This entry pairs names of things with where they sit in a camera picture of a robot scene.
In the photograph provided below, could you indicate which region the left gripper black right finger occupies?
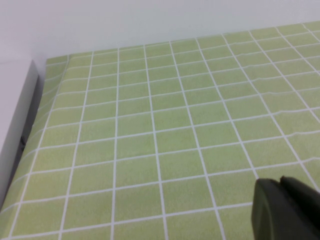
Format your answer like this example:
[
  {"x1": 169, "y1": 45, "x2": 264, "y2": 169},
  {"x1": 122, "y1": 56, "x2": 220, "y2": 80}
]
[{"x1": 279, "y1": 175, "x2": 320, "y2": 240}]

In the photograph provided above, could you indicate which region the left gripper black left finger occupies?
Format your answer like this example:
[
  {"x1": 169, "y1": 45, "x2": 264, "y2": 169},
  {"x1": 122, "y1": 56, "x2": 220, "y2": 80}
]
[{"x1": 251, "y1": 178, "x2": 296, "y2": 240}]

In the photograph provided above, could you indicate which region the green white checked tablecloth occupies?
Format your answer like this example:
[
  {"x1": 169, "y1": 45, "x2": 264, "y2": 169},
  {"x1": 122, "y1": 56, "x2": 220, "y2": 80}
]
[{"x1": 0, "y1": 21, "x2": 320, "y2": 240}]

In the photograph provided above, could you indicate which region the white side board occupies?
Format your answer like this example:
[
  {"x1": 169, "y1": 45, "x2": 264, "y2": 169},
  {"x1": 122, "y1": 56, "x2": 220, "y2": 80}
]
[{"x1": 0, "y1": 59, "x2": 40, "y2": 208}]

